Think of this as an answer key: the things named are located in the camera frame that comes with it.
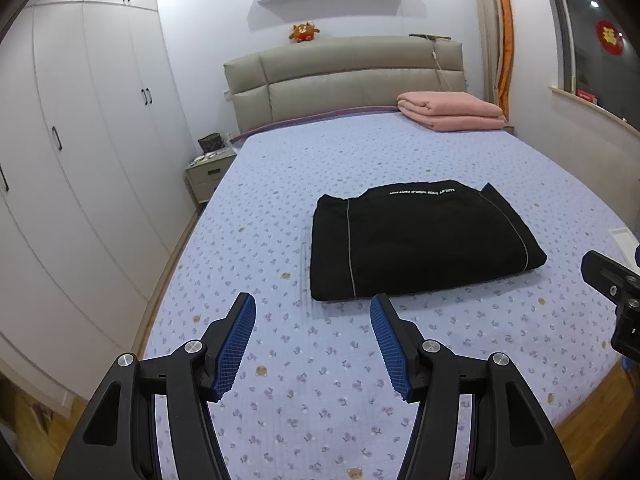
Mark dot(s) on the folded pink blanket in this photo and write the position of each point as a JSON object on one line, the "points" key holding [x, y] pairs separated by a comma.
{"points": [[450, 107]]}

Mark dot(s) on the small red box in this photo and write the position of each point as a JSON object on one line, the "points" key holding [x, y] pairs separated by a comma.
{"points": [[586, 95]]}

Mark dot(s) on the brown patterned bag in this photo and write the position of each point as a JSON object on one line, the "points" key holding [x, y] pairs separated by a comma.
{"points": [[210, 142]]}

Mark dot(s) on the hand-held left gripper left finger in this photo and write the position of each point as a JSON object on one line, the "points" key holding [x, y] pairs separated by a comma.
{"points": [[235, 345]]}

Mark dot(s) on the dark window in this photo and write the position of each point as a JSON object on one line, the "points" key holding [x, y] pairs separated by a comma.
{"points": [[590, 65]]}

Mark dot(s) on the black jacket with grey piping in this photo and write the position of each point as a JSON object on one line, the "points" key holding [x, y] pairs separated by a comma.
{"points": [[425, 240]]}

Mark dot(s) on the beige padded headboard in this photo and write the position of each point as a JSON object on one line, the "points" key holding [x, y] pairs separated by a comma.
{"points": [[340, 75]]}

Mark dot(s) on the white wardrobe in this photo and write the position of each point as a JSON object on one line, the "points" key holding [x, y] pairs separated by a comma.
{"points": [[75, 160]]}

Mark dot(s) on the white tray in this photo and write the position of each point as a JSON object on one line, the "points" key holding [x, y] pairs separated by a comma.
{"points": [[624, 240]]}

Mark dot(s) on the bed with floral sheet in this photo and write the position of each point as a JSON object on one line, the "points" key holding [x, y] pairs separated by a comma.
{"points": [[280, 240]]}

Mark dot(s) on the orange plush toy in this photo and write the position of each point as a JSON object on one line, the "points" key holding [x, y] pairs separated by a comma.
{"points": [[303, 32]]}

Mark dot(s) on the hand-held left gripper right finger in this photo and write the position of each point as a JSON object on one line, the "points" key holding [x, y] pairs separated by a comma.
{"points": [[390, 350]]}

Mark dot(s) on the beige nightstand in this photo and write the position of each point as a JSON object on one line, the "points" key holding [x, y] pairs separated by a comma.
{"points": [[207, 177]]}

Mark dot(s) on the thin dark stick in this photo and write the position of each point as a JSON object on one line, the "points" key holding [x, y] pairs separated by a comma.
{"points": [[430, 36]]}

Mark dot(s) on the red window decoration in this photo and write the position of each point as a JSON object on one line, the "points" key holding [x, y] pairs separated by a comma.
{"points": [[609, 37]]}

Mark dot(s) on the white windowsill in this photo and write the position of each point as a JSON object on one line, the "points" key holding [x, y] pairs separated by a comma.
{"points": [[600, 110]]}

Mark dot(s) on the orange and beige curtain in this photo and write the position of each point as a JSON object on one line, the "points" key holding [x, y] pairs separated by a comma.
{"points": [[502, 35]]}

